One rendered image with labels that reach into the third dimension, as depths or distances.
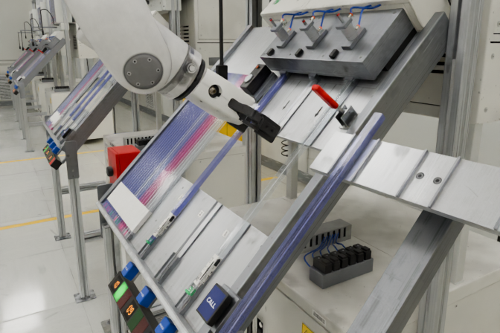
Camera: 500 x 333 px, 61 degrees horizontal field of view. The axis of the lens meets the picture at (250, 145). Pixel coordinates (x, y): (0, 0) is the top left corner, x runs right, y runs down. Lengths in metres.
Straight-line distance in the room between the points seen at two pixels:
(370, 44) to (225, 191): 1.66
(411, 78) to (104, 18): 0.53
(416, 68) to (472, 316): 0.68
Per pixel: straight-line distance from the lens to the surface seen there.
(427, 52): 0.85
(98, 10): 0.52
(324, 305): 0.99
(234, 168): 2.33
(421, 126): 2.77
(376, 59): 0.81
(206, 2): 2.18
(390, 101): 0.79
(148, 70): 0.53
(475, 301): 1.24
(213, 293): 0.68
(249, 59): 1.24
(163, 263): 0.90
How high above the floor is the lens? 1.17
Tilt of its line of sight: 13 degrees down
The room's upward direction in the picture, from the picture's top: straight up
